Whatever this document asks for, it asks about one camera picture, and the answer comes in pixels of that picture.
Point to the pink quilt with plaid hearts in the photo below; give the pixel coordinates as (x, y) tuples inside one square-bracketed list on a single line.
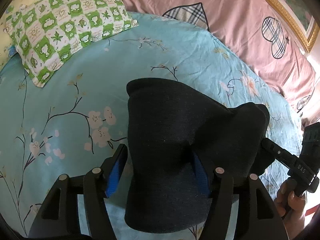
[(251, 30)]

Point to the yellow and green patterned pillow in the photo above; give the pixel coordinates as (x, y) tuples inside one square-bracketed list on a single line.
[(47, 33)]

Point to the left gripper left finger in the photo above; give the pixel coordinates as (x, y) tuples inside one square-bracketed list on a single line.
[(58, 216)]

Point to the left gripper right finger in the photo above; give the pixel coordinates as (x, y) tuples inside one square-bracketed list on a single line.
[(257, 217)]

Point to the light blue floral bedsheet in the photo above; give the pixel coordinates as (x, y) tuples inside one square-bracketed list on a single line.
[(80, 116)]

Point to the gold framed landscape painting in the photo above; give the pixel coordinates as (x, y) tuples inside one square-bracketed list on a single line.
[(300, 21)]

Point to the person's right hand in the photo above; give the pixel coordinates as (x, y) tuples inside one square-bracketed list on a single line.
[(295, 220)]

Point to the black pants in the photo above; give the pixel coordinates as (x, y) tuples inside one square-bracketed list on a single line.
[(170, 124)]

